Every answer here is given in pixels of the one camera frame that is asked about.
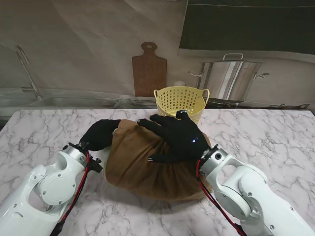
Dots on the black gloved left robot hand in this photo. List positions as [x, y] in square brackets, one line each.
[101, 137]

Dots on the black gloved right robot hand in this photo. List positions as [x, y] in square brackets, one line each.
[179, 140]

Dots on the white pillow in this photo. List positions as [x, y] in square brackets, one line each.
[104, 157]

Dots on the brown pillowcase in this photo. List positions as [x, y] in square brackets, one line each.
[137, 162]

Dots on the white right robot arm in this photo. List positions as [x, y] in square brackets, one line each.
[246, 191]

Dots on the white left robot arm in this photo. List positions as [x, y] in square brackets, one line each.
[44, 191]

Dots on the yellow perforated laundry basket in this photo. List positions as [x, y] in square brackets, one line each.
[192, 98]

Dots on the black stove grate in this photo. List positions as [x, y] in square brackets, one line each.
[221, 103]

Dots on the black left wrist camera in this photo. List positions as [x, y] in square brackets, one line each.
[96, 165]

